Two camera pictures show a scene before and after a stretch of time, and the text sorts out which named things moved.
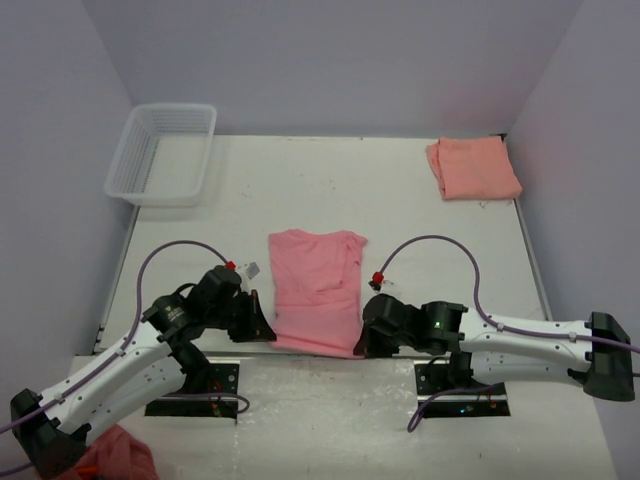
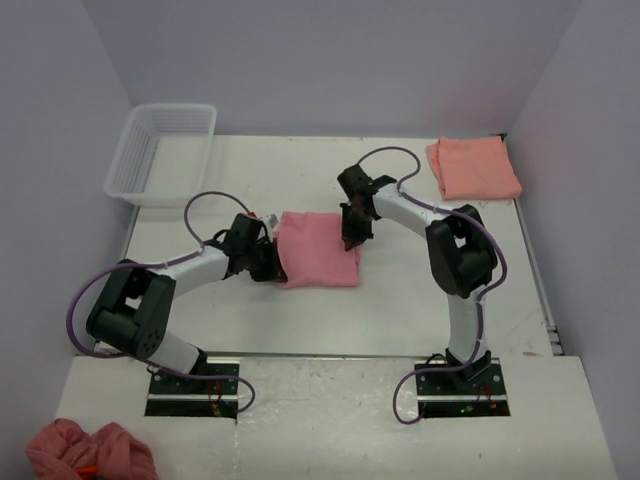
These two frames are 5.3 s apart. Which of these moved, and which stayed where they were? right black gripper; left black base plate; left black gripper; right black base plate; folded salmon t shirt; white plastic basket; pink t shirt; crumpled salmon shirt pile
Moved: right black gripper; pink t shirt; left black gripper
Stayed: crumpled salmon shirt pile; folded salmon t shirt; right black base plate; white plastic basket; left black base plate
